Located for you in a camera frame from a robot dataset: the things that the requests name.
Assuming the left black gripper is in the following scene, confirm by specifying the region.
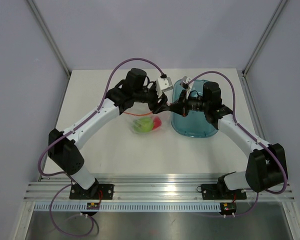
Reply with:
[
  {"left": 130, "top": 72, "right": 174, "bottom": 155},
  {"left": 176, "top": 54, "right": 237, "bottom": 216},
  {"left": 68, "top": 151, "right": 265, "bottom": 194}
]
[{"left": 133, "top": 83, "right": 170, "bottom": 114}]

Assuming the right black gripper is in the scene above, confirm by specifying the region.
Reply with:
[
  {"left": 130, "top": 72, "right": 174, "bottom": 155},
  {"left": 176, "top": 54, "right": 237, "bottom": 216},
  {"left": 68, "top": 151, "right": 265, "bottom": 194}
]
[{"left": 169, "top": 89, "right": 210, "bottom": 118}]

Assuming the red fruit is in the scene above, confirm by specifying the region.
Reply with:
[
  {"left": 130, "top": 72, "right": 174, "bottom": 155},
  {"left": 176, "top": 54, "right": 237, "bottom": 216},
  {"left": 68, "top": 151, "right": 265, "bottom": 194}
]
[{"left": 152, "top": 117, "right": 162, "bottom": 131}]

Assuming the clear orange zip top bag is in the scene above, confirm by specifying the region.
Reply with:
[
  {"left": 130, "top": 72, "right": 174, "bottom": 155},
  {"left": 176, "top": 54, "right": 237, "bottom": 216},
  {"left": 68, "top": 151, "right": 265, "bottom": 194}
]
[{"left": 121, "top": 103, "right": 171, "bottom": 135}]

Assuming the smooth green apple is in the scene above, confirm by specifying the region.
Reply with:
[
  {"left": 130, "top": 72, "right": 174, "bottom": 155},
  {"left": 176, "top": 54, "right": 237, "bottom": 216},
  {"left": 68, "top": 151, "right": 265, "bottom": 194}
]
[{"left": 132, "top": 116, "right": 153, "bottom": 133}]

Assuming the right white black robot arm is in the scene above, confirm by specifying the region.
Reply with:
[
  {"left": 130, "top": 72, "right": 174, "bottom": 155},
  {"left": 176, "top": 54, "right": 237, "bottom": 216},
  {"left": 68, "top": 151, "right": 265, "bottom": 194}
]
[{"left": 169, "top": 79, "right": 288, "bottom": 198}]

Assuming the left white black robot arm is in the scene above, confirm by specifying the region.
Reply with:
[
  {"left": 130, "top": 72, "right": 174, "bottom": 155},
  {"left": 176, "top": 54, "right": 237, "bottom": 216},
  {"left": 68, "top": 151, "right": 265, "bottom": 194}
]
[{"left": 47, "top": 68, "right": 173, "bottom": 200}]

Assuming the teal plastic bin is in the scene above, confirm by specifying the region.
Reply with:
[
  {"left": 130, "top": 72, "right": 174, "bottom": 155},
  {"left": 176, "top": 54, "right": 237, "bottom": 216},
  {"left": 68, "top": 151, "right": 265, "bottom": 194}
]
[{"left": 170, "top": 79, "right": 218, "bottom": 138}]

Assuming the right control board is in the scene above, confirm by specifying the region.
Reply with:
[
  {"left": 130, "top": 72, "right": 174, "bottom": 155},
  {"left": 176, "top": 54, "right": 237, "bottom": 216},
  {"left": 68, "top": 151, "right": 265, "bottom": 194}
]
[{"left": 221, "top": 202, "right": 237, "bottom": 214}]

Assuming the control board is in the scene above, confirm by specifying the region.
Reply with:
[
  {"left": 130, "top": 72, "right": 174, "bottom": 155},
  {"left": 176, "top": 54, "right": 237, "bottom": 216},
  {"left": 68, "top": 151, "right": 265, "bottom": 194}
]
[
  {"left": 221, "top": 202, "right": 237, "bottom": 214},
  {"left": 87, "top": 202, "right": 100, "bottom": 210}
]

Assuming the left control board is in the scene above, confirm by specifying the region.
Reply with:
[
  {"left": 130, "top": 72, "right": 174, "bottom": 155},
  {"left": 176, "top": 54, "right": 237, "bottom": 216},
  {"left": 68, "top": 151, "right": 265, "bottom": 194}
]
[{"left": 87, "top": 202, "right": 100, "bottom": 210}]

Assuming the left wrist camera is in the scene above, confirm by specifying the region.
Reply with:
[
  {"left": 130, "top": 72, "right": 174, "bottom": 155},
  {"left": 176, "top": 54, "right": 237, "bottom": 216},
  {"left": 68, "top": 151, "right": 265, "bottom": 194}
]
[{"left": 155, "top": 74, "right": 173, "bottom": 98}]

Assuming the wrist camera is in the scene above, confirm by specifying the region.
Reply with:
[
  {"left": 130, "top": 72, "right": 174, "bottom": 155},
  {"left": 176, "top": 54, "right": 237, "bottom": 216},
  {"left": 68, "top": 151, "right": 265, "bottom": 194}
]
[
  {"left": 155, "top": 74, "right": 173, "bottom": 98},
  {"left": 180, "top": 76, "right": 193, "bottom": 99}
]

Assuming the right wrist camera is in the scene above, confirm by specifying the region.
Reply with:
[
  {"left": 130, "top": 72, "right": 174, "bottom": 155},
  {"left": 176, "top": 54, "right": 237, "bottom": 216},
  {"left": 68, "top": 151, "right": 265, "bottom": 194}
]
[{"left": 180, "top": 76, "right": 193, "bottom": 99}]

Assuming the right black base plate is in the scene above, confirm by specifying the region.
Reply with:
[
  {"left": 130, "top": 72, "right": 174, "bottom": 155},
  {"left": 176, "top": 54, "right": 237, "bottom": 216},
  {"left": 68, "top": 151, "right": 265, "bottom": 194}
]
[{"left": 197, "top": 183, "right": 247, "bottom": 200}]

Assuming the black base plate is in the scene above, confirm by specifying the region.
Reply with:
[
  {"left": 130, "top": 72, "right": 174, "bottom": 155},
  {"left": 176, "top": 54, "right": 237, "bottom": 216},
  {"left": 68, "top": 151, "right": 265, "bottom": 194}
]
[
  {"left": 197, "top": 183, "right": 247, "bottom": 200},
  {"left": 69, "top": 183, "right": 114, "bottom": 200}
]

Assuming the left frame post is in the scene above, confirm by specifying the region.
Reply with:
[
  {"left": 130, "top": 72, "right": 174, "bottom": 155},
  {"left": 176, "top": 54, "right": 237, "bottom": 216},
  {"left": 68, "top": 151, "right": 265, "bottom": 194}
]
[{"left": 25, "top": 0, "right": 72, "bottom": 80}]

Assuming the frame post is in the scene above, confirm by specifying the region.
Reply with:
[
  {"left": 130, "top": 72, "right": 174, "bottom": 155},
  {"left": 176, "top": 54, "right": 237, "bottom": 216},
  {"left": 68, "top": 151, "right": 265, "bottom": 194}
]
[
  {"left": 242, "top": 0, "right": 290, "bottom": 77},
  {"left": 25, "top": 0, "right": 72, "bottom": 80}
]

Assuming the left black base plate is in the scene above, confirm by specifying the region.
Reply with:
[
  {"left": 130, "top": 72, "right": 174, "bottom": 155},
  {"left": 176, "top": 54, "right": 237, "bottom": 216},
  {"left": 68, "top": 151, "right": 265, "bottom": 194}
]
[{"left": 69, "top": 183, "right": 114, "bottom": 200}]

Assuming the white slotted cable duct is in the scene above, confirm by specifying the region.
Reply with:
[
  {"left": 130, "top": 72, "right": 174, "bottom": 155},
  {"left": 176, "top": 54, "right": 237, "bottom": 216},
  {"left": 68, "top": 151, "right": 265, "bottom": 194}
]
[{"left": 34, "top": 202, "right": 221, "bottom": 213}]

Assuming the aluminium mounting rail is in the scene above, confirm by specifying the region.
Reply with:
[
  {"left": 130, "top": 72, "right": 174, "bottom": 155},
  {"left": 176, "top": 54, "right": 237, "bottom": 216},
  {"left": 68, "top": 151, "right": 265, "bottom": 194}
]
[{"left": 23, "top": 174, "right": 295, "bottom": 202}]

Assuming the right frame post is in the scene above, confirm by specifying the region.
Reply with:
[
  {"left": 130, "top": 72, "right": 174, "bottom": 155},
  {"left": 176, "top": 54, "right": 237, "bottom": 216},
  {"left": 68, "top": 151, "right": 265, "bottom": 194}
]
[{"left": 242, "top": 0, "right": 290, "bottom": 77}]

